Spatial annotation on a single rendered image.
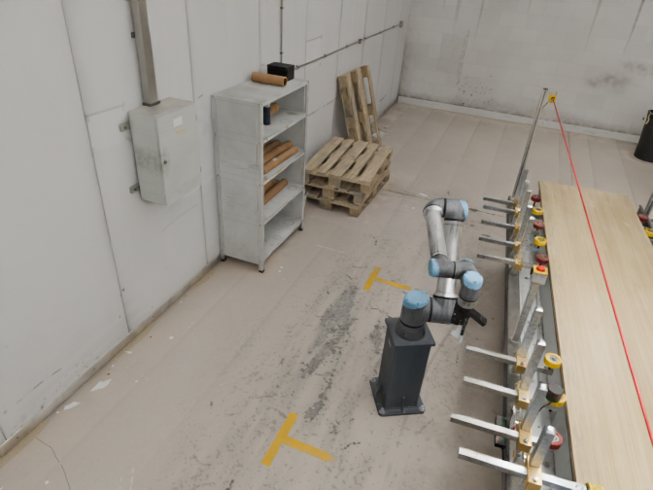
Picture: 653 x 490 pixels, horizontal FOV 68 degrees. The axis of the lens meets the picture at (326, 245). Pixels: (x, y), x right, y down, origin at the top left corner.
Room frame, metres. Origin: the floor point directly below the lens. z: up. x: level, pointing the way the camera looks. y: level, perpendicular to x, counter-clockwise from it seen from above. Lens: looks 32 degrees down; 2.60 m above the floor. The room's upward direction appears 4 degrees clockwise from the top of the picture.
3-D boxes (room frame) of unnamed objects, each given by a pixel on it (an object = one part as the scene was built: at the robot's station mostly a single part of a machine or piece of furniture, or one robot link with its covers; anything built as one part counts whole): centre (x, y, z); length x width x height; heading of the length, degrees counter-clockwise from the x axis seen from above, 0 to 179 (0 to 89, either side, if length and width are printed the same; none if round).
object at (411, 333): (2.28, -0.55, 0.65); 0.19 x 0.19 x 0.10
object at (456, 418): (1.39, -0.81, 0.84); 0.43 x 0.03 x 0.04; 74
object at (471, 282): (1.89, -0.71, 1.25); 0.10 x 0.09 x 0.12; 177
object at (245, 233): (4.09, 0.62, 0.78); 0.90 x 0.45 x 1.55; 160
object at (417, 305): (2.28, -0.56, 0.79); 0.17 x 0.15 x 0.18; 87
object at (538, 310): (1.88, -1.06, 0.92); 0.04 x 0.04 x 0.48; 74
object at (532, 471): (1.13, -0.85, 0.95); 0.14 x 0.06 x 0.05; 164
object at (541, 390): (1.40, -0.92, 0.90); 0.04 x 0.04 x 0.48; 74
